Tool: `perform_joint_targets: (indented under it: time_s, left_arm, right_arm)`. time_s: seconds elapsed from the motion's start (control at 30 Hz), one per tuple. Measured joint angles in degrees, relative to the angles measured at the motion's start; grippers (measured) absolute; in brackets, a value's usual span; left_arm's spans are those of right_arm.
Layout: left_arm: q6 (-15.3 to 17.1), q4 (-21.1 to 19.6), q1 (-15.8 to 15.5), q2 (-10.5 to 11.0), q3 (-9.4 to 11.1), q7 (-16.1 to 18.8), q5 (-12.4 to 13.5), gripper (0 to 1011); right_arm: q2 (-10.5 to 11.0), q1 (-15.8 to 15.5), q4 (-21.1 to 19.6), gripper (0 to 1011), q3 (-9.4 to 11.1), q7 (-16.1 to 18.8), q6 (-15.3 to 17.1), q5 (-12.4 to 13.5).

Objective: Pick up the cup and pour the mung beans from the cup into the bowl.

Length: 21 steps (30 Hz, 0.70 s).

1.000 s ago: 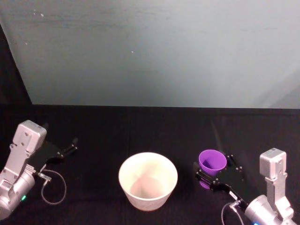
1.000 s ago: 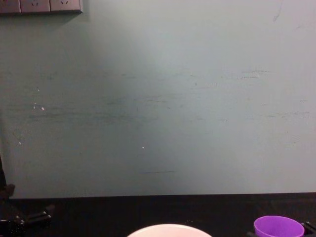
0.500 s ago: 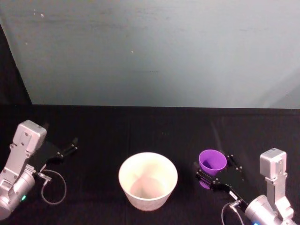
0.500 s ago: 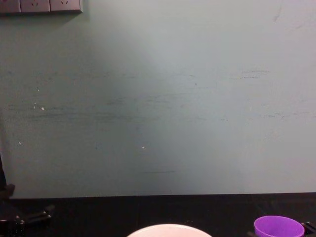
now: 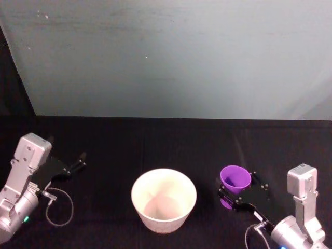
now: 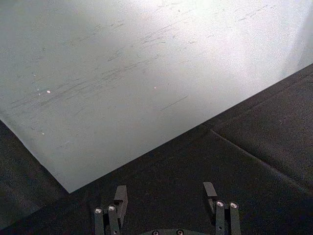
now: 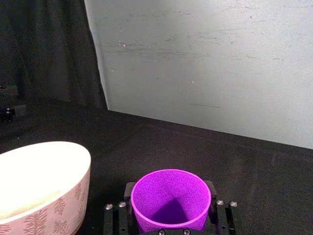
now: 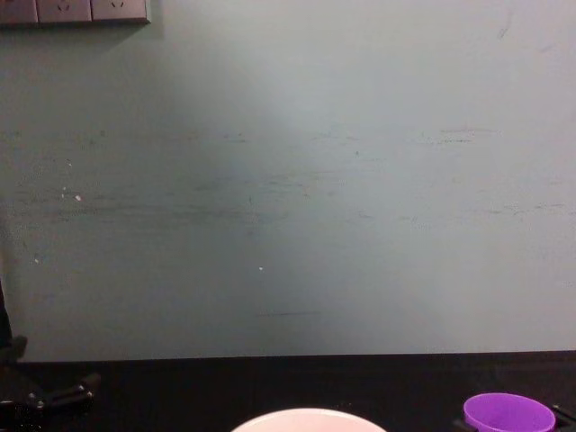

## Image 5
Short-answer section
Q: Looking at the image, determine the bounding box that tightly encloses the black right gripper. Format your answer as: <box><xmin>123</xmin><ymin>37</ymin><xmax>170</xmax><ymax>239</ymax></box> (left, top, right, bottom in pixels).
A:
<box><xmin>216</xmin><ymin>171</ymin><xmax>275</xmax><ymax>230</ymax></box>

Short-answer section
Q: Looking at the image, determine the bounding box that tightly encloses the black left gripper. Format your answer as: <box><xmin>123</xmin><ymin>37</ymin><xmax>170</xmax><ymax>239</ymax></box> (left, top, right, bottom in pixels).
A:
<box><xmin>29</xmin><ymin>134</ymin><xmax>87</xmax><ymax>192</ymax></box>

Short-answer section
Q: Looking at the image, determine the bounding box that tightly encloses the thin grey right gripper cable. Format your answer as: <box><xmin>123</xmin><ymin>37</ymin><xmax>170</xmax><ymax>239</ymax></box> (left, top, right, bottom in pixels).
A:
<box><xmin>244</xmin><ymin>222</ymin><xmax>275</xmax><ymax>249</ymax></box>

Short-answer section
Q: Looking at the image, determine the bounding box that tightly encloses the purple plastic cup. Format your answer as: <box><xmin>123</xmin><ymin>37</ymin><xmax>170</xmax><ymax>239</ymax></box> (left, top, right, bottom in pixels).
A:
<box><xmin>219</xmin><ymin>165</ymin><xmax>252</xmax><ymax>210</ymax></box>

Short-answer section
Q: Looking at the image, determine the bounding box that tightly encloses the plain pale wall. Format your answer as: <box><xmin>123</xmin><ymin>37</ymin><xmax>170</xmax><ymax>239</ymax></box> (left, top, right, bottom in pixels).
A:
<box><xmin>0</xmin><ymin>0</ymin><xmax>332</xmax><ymax>120</ymax></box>

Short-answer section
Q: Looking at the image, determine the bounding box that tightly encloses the thin grey gripper cable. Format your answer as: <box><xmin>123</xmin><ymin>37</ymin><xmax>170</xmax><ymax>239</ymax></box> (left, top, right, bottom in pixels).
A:
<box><xmin>244</xmin><ymin>222</ymin><xmax>275</xmax><ymax>249</ymax></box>
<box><xmin>38</xmin><ymin>187</ymin><xmax>75</xmax><ymax>227</ymax></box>

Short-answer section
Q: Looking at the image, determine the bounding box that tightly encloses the thin grey left gripper cable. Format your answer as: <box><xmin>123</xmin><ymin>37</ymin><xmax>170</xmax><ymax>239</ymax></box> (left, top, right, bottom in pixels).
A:
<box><xmin>38</xmin><ymin>187</ymin><xmax>75</xmax><ymax>227</ymax></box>

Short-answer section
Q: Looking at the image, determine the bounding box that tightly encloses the white round paper bowl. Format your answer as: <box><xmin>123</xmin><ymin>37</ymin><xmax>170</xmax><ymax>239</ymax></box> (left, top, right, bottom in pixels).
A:
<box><xmin>131</xmin><ymin>168</ymin><xmax>198</xmax><ymax>233</ymax></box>

